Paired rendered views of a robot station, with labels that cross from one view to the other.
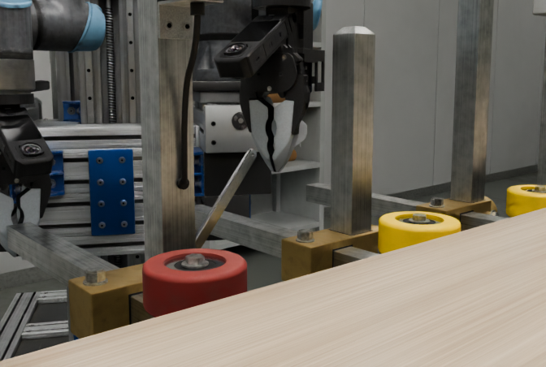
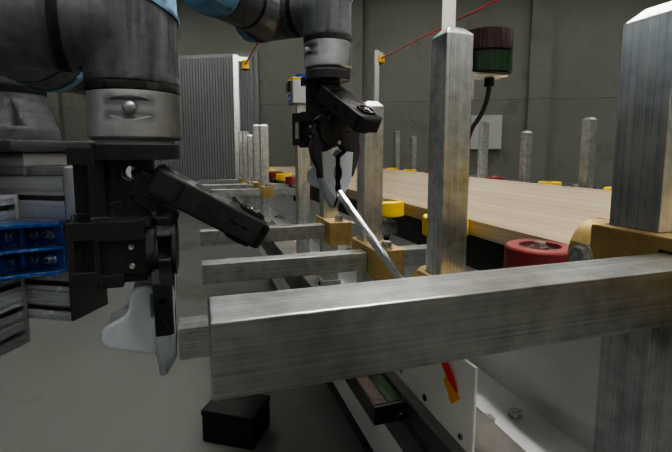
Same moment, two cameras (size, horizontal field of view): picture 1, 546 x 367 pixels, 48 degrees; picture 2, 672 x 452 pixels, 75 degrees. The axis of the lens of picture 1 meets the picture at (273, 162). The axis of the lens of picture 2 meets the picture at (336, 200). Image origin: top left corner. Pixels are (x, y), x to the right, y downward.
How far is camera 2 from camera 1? 0.80 m
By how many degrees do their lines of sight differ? 67
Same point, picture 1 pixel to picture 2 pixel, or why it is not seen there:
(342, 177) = (374, 203)
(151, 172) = (455, 201)
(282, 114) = (345, 161)
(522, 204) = (393, 208)
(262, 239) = (322, 263)
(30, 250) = not seen: hidden behind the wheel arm
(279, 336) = not seen: hidden behind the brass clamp
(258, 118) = (329, 166)
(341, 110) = (373, 157)
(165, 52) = (467, 109)
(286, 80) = (351, 136)
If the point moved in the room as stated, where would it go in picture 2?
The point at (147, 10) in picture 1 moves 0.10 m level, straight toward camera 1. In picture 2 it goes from (460, 76) to (554, 73)
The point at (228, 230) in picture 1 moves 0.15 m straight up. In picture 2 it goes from (278, 268) to (276, 171)
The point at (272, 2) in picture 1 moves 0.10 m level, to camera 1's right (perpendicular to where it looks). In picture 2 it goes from (345, 76) to (366, 85)
